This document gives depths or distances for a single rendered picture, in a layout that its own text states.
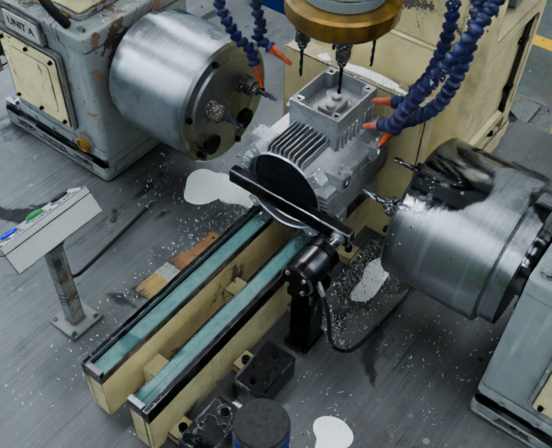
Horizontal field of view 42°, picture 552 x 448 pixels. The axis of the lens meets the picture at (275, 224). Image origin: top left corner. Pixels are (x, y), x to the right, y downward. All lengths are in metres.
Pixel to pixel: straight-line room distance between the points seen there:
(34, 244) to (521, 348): 0.74
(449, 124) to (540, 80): 2.06
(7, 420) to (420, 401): 0.69
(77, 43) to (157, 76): 0.16
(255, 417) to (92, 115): 0.88
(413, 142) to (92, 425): 0.73
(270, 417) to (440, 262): 0.43
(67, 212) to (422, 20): 0.69
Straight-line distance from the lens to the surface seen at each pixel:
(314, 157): 1.19
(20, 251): 1.13
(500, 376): 1.18
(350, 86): 1.29
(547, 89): 3.38
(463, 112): 1.36
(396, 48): 1.36
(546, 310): 1.04
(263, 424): 0.76
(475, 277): 1.08
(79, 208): 1.17
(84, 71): 1.42
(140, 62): 1.35
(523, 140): 1.77
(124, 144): 1.57
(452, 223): 1.07
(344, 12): 1.08
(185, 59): 1.30
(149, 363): 1.24
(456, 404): 1.28
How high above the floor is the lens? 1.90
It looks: 48 degrees down
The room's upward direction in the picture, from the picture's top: 2 degrees clockwise
